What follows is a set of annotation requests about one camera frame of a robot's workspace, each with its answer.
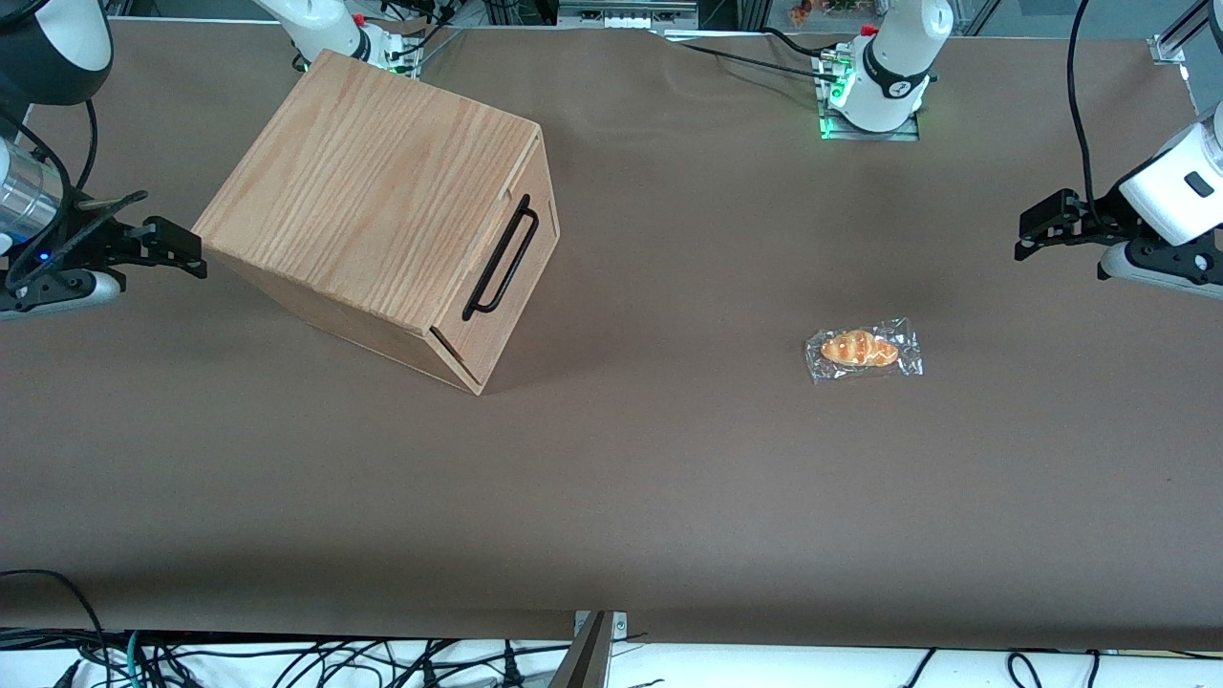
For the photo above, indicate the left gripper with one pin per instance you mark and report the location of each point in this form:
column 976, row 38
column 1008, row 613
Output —
column 1095, row 217

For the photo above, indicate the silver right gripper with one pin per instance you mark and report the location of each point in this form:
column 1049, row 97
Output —
column 84, row 245

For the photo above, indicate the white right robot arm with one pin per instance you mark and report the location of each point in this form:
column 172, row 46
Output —
column 72, row 43

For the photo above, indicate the oak wooden drawer cabinet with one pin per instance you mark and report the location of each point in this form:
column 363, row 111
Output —
column 363, row 191

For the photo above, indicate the aluminium profile bar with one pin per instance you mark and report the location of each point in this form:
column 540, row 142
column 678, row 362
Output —
column 1170, row 48

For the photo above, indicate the bread roll in clear wrapper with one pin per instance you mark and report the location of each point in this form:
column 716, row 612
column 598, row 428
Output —
column 860, row 349

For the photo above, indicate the small orange object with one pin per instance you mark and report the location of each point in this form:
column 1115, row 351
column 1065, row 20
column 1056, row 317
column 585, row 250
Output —
column 801, row 13

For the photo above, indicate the table cover sheet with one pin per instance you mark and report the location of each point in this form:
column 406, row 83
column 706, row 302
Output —
column 669, row 478

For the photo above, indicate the silver metal rack panel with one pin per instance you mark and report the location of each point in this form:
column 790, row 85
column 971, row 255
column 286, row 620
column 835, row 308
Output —
column 626, row 13

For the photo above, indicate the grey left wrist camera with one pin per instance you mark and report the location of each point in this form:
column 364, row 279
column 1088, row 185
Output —
column 1161, row 266

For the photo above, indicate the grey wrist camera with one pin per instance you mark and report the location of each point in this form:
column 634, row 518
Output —
column 1161, row 266
column 67, row 291

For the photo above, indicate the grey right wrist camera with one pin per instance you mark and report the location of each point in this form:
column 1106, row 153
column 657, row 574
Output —
column 67, row 291

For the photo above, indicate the dark metal mount post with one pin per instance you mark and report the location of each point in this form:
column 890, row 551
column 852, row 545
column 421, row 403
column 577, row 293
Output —
column 585, row 664

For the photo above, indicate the silver bracket plate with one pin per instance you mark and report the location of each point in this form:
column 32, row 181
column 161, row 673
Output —
column 619, row 626

